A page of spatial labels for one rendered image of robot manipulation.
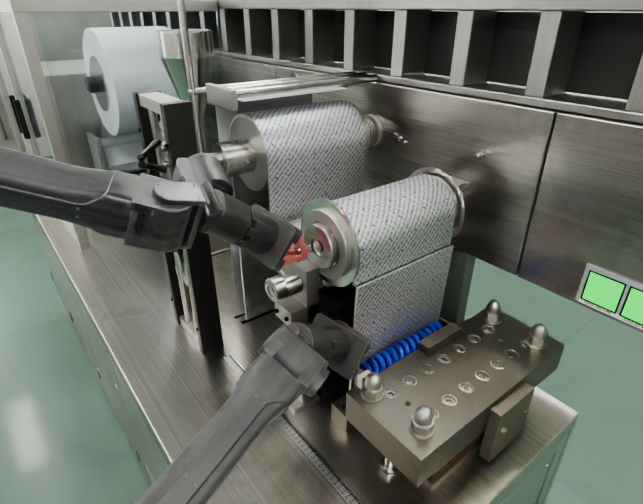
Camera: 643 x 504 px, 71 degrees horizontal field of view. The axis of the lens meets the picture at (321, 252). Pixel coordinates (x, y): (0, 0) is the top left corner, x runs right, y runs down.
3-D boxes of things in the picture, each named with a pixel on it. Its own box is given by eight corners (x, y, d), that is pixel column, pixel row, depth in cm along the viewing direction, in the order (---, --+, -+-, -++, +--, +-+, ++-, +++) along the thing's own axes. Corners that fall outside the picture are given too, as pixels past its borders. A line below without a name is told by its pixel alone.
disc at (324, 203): (298, 258, 81) (302, 183, 73) (300, 258, 81) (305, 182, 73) (352, 304, 71) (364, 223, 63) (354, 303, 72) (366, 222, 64)
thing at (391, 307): (349, 373, 80) (356, 287, 70) (435, 323, 92) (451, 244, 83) (351, 375, 79) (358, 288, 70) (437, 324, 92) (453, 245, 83)
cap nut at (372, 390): (356, 393, 73) (357, 372, 71) (372, 383, 75) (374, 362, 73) (371, 407, 71) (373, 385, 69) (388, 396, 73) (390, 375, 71)
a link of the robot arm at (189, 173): (145, 254, 55) (157, 200, 50) (127, 193, 61) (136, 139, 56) (236, 250, 62) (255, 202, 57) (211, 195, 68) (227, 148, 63)
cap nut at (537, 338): (521, 342, 85) (526, 322, 82) (532, 334, 87) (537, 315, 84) (540, 352, 82) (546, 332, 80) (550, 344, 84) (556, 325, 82)
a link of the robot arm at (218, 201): (193, 238, 55) (224, 206, 53) (179, 201, 59) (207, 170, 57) (234, 253, 60) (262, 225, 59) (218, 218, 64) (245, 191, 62)
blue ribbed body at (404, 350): (355, 375, 80) (356, 360, 78) (434, 329, 91) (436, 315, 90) (368, 387, 77) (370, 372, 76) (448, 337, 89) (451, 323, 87)
